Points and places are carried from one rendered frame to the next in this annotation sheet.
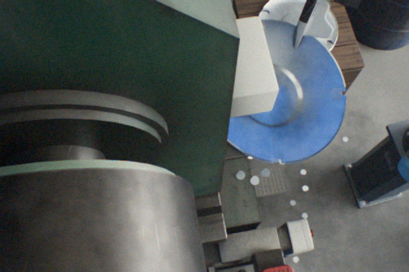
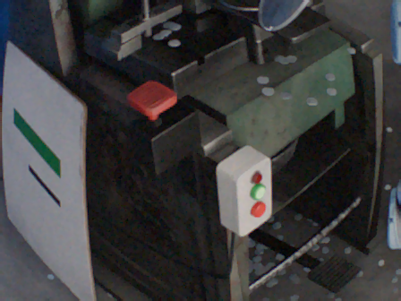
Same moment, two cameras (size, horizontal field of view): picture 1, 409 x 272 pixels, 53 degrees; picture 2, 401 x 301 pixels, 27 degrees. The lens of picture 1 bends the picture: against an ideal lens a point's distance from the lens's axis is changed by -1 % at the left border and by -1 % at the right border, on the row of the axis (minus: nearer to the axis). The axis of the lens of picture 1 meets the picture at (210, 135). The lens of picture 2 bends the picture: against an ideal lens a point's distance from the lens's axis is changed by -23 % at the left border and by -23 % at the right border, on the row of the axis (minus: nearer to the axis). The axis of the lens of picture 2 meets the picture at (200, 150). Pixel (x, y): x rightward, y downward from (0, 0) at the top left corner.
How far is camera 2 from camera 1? 1.45 m
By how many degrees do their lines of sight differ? 45
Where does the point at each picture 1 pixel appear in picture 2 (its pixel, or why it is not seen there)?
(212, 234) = (167, 64)
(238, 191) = (243, 86)
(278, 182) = (339, 279)
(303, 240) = (239, 165)
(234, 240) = not seen: hidden behind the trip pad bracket
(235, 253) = not seen: hidden behind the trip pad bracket
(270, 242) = (207, 133)
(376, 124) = not seen: outside the picture
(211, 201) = (202, 50)
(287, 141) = (283, 11)
